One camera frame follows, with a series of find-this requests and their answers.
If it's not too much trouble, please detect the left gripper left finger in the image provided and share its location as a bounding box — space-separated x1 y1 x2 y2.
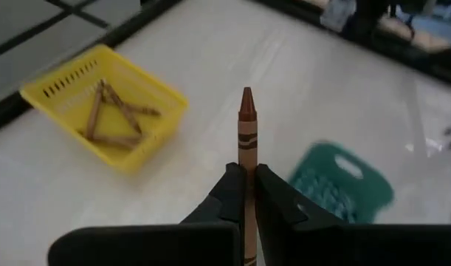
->
179 162 247 266

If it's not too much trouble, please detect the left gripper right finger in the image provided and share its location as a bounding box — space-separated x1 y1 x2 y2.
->
254 163 347 266

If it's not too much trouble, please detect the brown crayon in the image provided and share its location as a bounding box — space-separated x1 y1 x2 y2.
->
237 86 258 266
110 96 162 117
84 81 106 140
103 85 143 134
79 132 142 148

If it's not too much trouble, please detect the teal plastic bin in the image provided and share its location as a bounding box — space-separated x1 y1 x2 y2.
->
286 141 395 225

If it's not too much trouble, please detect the yellow plastic basket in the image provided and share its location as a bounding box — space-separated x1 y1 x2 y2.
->
18 44 190 174

